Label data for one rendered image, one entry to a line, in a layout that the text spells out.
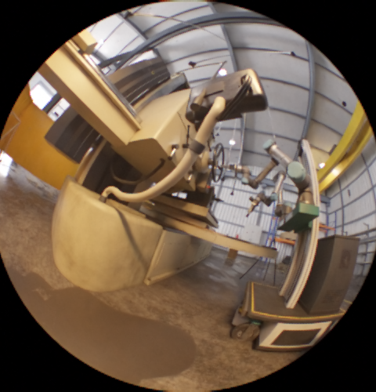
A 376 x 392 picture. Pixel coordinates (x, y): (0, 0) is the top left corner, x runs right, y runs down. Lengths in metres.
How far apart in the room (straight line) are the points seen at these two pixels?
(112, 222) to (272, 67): 8.20
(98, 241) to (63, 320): 0.52
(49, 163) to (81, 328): 2.68
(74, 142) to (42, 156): 1.86
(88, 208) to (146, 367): 0.83
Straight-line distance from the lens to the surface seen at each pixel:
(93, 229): 0.69
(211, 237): 1.42
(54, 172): 2.92
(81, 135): 1.19
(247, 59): 7.89
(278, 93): 8.02
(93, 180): 1.20
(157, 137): 0.72
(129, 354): 0.72
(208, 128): 0.33
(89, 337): 0.73
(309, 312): 0.99
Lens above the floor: 0.67
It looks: 14 degrees up
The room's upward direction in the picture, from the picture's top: 22 degrees clockwise
